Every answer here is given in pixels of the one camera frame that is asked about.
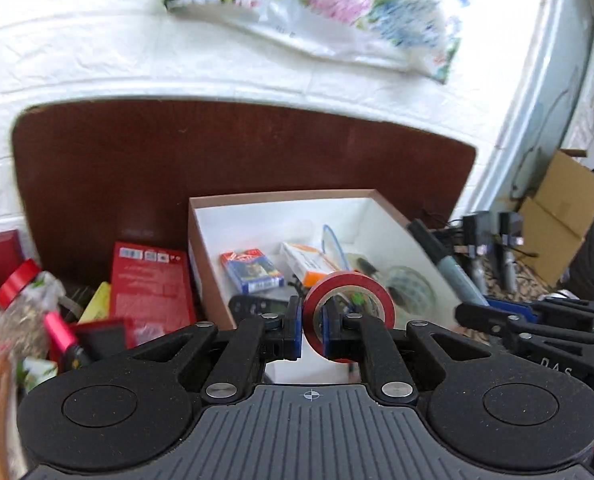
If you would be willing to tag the clear tape roll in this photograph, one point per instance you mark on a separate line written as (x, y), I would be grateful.
(412, 285)

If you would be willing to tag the red flat carton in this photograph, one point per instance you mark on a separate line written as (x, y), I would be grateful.
(147, 285)

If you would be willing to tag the packaged marker pens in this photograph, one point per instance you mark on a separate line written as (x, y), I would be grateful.
(452, 270)

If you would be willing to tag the brown wooden headboard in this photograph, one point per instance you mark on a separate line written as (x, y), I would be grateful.
(227, 150)

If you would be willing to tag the black electronic device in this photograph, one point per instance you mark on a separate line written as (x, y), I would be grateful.
(252, 307)

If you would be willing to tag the orange white carton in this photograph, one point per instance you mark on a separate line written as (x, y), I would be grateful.
(307, 260)

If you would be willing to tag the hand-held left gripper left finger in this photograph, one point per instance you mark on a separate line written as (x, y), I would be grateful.
(293, 325)

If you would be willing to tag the red tape roll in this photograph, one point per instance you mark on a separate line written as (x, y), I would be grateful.
(347, 282)

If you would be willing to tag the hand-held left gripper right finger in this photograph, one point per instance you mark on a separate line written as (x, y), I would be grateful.
(327, 330)

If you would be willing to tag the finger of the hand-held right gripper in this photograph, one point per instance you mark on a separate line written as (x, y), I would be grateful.
(507, 308)
(487, 317)

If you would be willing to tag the blue tiger playing card box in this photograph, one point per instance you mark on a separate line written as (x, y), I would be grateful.
(249, 270)

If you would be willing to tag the red ribbon roll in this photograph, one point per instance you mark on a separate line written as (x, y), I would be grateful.
(17, 280)

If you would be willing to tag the pink-brown cardboard box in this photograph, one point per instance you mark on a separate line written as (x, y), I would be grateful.
(277, 220)

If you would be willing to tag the brown corrugated cardboard box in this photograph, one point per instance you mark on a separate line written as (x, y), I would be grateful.
(567, 195)

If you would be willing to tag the yellow green packet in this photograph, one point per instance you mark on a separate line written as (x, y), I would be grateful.
(97, 305)

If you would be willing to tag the floral plastic bag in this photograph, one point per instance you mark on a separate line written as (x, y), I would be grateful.
(327, 10)

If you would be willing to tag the pink cap highlighter marker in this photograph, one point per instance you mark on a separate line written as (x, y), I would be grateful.
(59, 330)

